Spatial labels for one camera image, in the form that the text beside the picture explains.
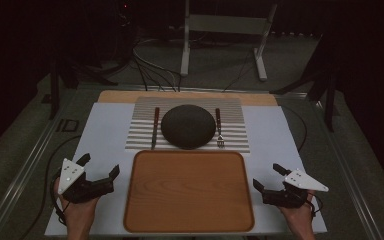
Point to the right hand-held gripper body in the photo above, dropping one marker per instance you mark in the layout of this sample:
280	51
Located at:
290	197

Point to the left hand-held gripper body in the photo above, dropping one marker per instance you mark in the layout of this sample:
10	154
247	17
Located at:
80	190

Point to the person's right hand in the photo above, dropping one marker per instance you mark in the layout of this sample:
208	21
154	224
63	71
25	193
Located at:
300	218

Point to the person's left hand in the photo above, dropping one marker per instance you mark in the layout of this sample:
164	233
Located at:
79	215

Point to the white table cover sheet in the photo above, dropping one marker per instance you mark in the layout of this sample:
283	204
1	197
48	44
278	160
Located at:
106	133

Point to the striped grey placemat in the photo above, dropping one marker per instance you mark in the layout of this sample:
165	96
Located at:
233	133

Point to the wooden tray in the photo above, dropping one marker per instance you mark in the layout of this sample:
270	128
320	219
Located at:
188	193

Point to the black tripod stand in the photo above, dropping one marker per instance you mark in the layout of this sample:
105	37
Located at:
329	100
54	90

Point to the dark round plate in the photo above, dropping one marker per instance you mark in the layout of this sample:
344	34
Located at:
188	126

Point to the white metal stand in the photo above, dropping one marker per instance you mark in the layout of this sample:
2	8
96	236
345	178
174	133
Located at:
223	24

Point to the black rectangular floor bracket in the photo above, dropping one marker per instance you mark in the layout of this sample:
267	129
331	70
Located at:
67	125

